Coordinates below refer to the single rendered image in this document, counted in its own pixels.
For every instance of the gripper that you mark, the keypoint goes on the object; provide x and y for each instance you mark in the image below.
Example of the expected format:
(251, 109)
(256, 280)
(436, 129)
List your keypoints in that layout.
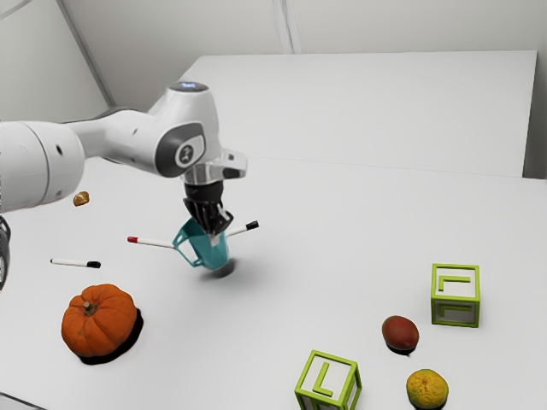
(204, 193)

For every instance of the teal faceted mug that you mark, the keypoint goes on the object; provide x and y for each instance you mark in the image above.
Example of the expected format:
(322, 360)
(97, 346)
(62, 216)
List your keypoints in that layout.
(207, 250)

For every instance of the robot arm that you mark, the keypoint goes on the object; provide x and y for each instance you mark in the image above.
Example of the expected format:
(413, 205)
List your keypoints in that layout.
(128, 132)

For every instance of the white pen with black cap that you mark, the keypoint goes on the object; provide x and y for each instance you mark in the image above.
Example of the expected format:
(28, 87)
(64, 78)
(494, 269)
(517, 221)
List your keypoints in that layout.
(243, 228)
(76, 263)

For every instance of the white pen with red cap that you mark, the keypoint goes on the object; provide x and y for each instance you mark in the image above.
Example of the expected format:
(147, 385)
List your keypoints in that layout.
(150, 242)

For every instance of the small brown nut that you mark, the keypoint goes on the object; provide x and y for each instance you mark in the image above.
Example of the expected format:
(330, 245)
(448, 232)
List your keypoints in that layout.
(80, 198)

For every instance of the orange pumpkin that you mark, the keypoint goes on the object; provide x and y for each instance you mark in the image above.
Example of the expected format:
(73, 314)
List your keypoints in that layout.
(98, 320)

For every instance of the green letter block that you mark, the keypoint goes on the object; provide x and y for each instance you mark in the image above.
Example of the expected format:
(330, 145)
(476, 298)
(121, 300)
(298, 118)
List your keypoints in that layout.
(327, 382)
(454, 295)

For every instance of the red mango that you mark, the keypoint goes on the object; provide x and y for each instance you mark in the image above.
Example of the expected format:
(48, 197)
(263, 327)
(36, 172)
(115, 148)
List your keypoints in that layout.
(400, 332)

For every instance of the yellow orange fruit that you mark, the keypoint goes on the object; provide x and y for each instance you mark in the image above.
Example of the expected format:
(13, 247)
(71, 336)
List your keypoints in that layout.
(427, 388)

